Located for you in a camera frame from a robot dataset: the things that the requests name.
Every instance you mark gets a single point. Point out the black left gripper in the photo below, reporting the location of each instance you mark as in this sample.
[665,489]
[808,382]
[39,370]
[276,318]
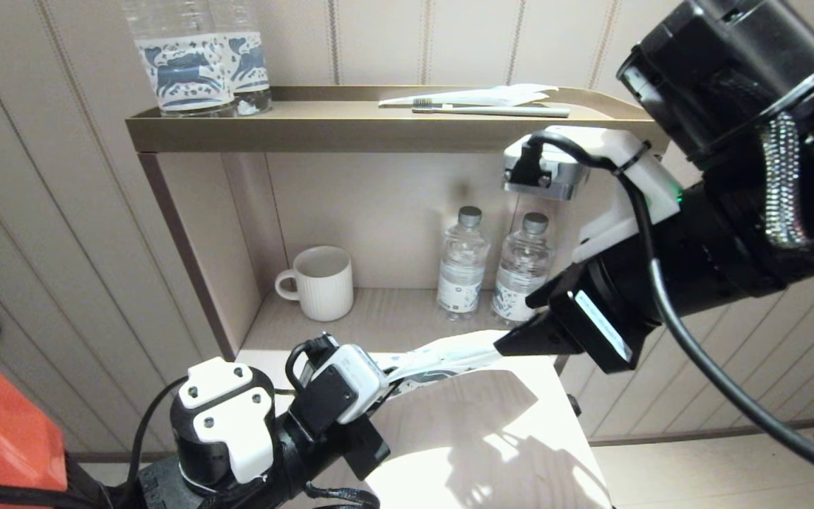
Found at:
[368,449]

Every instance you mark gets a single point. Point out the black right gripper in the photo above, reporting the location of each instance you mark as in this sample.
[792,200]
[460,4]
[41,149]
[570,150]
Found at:
[605,318]

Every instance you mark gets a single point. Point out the white blue patterned pouch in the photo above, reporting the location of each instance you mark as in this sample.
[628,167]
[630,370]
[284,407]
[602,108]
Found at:
[449,353]

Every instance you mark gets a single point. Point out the small grey-cap water bottle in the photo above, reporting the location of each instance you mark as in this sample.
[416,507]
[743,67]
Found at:
[461,283]
[520,283]

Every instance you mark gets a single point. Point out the black table corner fitting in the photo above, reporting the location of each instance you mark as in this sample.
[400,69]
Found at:
[574,405]

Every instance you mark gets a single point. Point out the white ribbed mug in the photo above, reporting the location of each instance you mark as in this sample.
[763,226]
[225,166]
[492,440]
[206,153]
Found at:
[322,283]

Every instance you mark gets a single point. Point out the grey-green toothbrush dark bristles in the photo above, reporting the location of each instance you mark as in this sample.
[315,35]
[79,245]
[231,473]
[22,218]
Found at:
[506,112]

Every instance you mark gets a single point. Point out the white paper wrapper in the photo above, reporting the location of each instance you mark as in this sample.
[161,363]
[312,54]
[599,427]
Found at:
[492,95]

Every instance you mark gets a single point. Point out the brown open shelf unit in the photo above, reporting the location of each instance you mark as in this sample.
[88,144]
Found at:
[350,134]

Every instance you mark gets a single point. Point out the large deer-label water bottle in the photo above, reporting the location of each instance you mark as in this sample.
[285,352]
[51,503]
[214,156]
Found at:
[251,63]
[184,71]

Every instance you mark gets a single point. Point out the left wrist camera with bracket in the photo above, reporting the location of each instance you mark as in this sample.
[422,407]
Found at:
[343,385]

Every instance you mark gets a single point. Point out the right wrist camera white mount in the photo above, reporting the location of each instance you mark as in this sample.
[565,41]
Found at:
[626,184]

